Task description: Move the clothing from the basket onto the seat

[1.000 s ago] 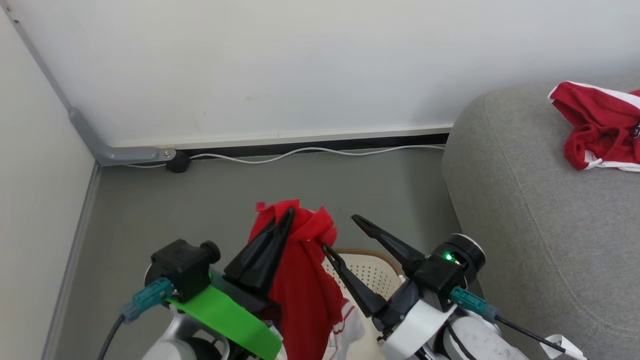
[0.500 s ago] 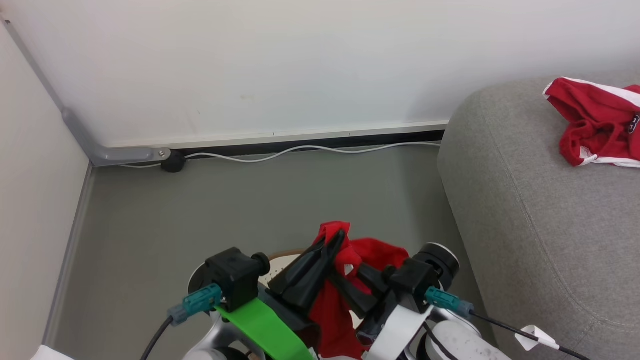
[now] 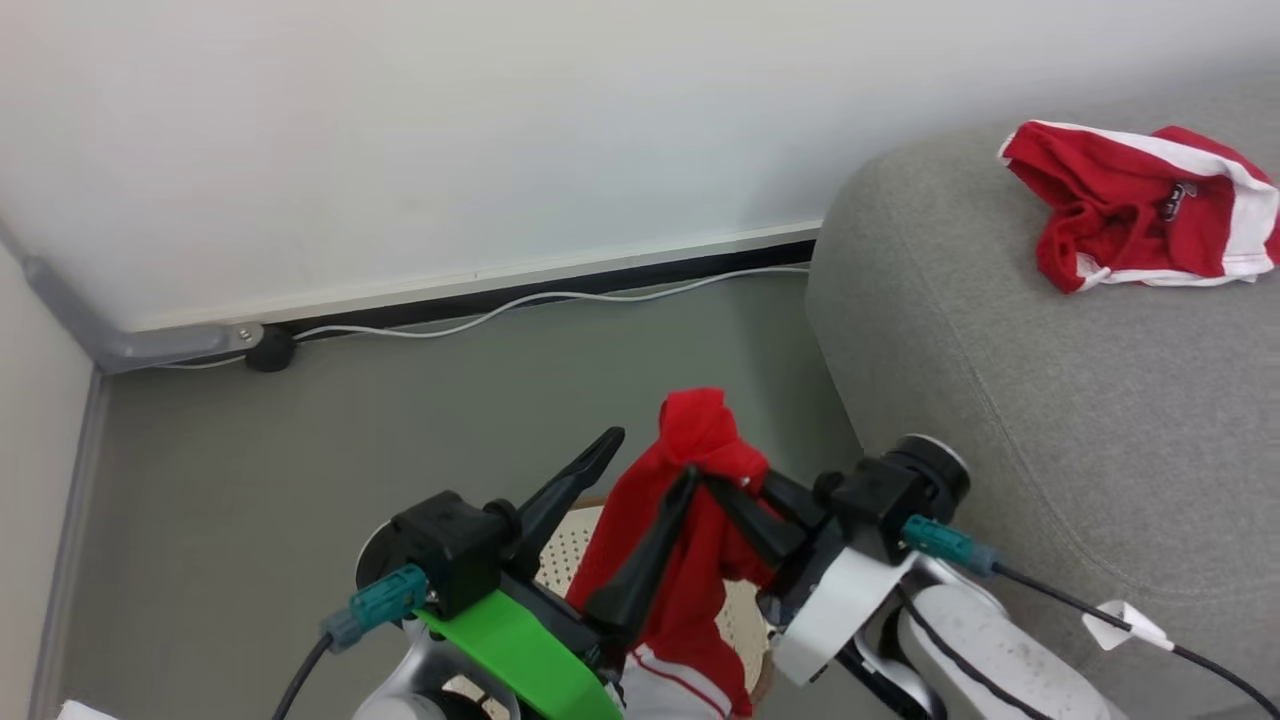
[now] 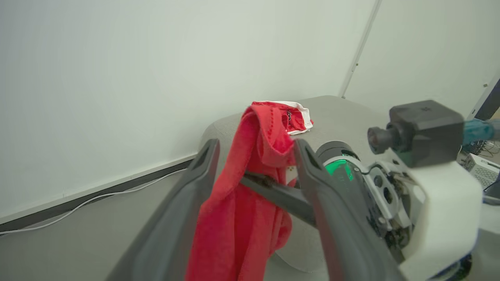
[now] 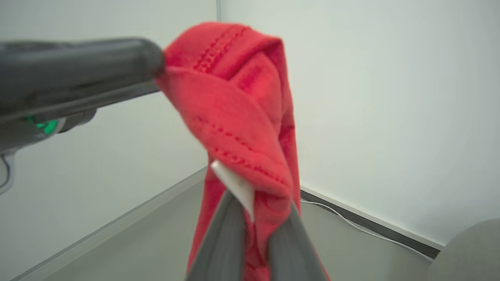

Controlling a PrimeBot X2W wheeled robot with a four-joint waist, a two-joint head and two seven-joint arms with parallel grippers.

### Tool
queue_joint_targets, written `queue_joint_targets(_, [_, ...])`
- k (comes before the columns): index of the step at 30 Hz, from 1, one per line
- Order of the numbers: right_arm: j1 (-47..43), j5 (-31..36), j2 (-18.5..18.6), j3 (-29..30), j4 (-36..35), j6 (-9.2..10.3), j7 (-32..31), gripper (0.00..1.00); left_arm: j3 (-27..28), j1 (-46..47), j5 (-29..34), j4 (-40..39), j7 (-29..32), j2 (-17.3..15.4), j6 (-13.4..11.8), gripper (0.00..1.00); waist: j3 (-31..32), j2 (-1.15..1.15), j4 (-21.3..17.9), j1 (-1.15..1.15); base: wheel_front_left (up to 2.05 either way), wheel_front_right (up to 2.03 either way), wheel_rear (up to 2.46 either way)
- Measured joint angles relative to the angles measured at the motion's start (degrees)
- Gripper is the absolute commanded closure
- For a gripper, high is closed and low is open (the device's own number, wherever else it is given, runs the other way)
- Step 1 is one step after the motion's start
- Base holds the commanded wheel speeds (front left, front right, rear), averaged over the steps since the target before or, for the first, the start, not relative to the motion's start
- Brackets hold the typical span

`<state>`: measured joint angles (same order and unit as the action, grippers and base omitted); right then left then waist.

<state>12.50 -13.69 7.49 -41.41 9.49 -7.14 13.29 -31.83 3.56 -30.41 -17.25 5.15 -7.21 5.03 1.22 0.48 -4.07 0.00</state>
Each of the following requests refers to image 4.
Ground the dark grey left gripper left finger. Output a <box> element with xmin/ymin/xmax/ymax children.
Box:
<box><xmin>107</xmin><ymin>139</ymin><xmax>220</xmax><ymax>281</ymax></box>

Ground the white vertical wall strip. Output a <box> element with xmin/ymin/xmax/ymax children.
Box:
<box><xmin>339</xmin><ymin>0</ymin><xmax>382</xmax><ymax>98</ymax></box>

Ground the teal cable connector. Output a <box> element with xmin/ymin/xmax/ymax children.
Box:
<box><xmin>463</xmin><ymin>118</ymin><xmax>500</xmax><ymax>146</ymax></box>

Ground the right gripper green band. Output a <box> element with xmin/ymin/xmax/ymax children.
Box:
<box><xmin>240</xmin><ymin>141</ymin><xmax>427</xmax><ymax>262</ymax></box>

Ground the thin white floor cable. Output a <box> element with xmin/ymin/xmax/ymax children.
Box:
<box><xmin>0</xmin><ymin>168</ymin><xmax>188</xmax><ymax>236</ymax></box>

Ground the white electronics box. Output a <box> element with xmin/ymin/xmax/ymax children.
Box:
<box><xmin>459</xmin><ymin>153</ymin><xmax>500</xmax><ymax>190</ymax></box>

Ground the dark door frame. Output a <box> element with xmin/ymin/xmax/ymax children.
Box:
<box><xmin>475</xmin><ymin>78</ymin><xmax>500</xmax><ymax>121</ymax></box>

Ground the red garment with white trim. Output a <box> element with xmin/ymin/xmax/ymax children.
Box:
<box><xmin>184</xmin><ymin>101</ymin><xmax>314</xmax><ymax>281</ymax></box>

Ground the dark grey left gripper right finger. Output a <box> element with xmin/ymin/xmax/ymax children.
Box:
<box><xmin>293</xmin><ymin>139</ymin><xmax>407</xmax><ymax>281</ymax></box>

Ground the dark baseboard strip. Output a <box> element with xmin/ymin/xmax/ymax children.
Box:
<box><xmin>0</xmin><ymin>154</ymin><xmax>198</xmax><ymax>233</ymax></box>

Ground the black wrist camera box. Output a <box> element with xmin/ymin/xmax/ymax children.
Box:
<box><xmin>367</xmin><ymin>100</ymin><xmax>465</xmax><ymax>168</ymax></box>

